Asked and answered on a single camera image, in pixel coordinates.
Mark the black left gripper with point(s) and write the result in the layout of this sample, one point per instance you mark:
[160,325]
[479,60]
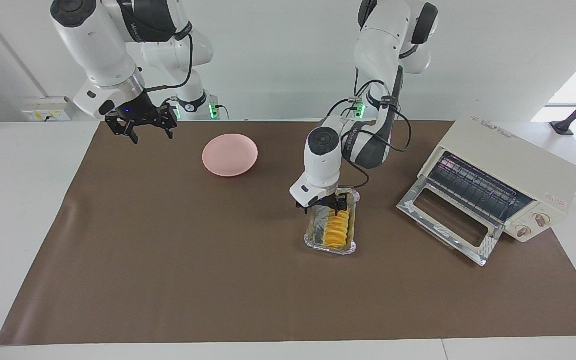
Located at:
[325,201]

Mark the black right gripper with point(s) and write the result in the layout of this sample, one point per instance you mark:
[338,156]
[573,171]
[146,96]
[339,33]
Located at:
[138,110]

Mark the sliced golden bread loaf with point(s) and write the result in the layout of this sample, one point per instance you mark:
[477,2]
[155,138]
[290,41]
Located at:
[337,230]

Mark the aluminium foil tray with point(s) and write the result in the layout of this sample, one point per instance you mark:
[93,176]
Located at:
[315,235]

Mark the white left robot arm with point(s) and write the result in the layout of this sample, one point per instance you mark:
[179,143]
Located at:
[323,160]

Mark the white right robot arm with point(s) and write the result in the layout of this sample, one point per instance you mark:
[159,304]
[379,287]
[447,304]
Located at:
[93,40]

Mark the glass oven door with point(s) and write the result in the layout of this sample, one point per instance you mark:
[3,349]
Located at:
[448,220]

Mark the cream oven knob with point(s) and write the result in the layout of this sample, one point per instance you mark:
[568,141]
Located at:
[523,231]
[541,219]

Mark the cream toaster oven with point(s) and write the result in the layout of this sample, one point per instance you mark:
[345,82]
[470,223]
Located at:
[523,155]

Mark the green lit base connector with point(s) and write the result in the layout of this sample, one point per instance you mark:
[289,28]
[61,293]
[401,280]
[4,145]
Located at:
[213,107]
[360,107]

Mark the pink round plate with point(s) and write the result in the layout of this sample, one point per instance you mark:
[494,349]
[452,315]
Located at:
[230,155]

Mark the brown table mat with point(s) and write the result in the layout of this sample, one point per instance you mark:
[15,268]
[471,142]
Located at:
[168,280]

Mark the white wall socket box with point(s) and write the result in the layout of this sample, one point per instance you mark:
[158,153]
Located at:
[48,109]

